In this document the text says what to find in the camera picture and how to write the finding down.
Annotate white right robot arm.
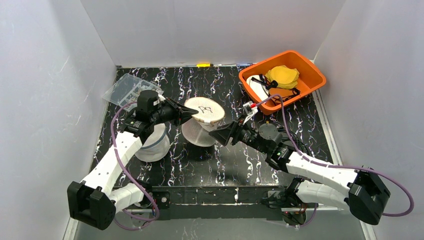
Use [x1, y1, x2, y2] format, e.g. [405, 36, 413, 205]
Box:
[209, 121, 391, 225]

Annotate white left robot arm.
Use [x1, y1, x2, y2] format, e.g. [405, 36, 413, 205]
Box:
[66, 90, 199, 230]

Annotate yellow bra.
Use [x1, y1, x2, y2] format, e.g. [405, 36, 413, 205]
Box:
[265, 65, 300, 90]

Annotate clear plastic screw box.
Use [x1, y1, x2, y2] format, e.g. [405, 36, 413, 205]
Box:
[102, 73, 164, 107]

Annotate yellow tape piece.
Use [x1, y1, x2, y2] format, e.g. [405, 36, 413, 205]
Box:
[196, 63, 214, 68]

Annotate orange plastic bin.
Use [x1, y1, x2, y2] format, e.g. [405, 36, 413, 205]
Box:
[238, 50, 327, 107]

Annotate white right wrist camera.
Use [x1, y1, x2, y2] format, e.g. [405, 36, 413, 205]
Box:
[242, 101, 258, 125]

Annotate white bra black straps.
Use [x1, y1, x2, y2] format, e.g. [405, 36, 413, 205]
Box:
[246, 74, 271, 104]

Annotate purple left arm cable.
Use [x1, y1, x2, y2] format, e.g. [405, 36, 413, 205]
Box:
[110, 100, 161, 232]

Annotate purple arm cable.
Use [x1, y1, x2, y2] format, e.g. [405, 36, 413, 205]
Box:
[110, 100, 161, 232]
[255, 94, 415, 229]

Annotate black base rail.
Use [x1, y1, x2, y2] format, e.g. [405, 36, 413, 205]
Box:
[120, 185, 319, 222]

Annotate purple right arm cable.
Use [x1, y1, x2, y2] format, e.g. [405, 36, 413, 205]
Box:
[255, 94, 415, 229]

